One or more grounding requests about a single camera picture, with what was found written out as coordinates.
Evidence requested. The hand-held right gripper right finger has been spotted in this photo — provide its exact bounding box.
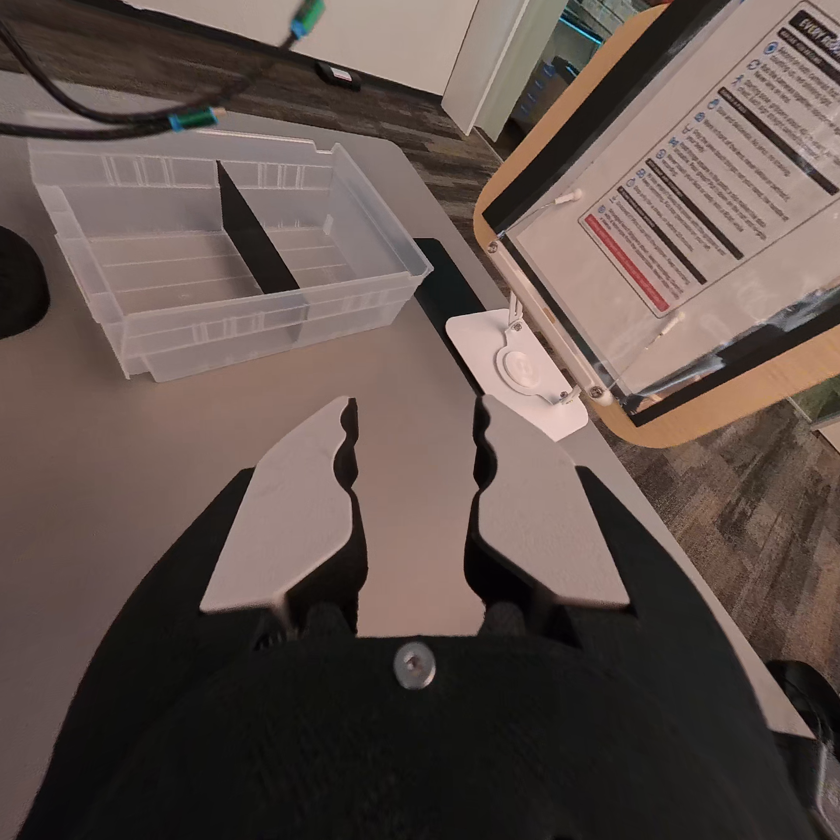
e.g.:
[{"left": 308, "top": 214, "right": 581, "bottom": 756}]
[{"left": 463, "top": 394, "right": 633, "bottom": 634}]

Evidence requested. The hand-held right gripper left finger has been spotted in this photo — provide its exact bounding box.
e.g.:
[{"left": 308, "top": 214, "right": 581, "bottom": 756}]
[{"left": 199, "top": 395, "right": 370, "bottom": 637}]

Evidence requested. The clear plastic bin with divider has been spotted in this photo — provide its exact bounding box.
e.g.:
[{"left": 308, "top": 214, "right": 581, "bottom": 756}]
[{"left": 28, "top": 140, "right": 435, "bottom": 383}]

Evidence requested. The white sign stand base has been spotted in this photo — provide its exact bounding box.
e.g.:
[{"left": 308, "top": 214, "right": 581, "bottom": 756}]
[{"left": 445, "top": 308, "right": 589, "bottom": 442}]

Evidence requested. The black bin divider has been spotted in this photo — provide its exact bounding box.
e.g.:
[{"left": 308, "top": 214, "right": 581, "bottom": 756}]
[{"left": 215, "top": 159, "right": 309, "bottom": 298}]

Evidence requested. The black textured oval pad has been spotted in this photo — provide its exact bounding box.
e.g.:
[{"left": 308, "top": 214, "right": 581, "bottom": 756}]
[{"left": 0, "top": 226, "right": 51, "bottom": 340}]

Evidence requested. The small black remote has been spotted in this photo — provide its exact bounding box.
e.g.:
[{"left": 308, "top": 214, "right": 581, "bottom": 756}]
[{"left": 315, "top": 62, "right": 363, "bottom": 93}]

